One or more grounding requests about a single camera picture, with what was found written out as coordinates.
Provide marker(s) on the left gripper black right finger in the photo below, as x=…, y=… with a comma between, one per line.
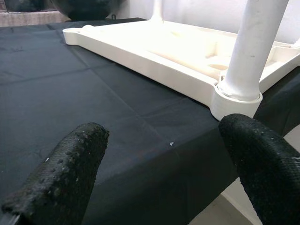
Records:
x=264, y=168

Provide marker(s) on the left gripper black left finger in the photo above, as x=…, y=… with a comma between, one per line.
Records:
x=61, y=175

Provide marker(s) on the white plastic children table top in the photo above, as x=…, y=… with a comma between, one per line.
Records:
x=140, y=54

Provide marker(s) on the black tablecloth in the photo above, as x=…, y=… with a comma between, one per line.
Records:
x=70, y=93

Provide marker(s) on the beige cloth covered stand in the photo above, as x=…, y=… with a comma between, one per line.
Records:
x=28, y=18

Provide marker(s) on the black wok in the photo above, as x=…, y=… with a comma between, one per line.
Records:
x=86, y=9

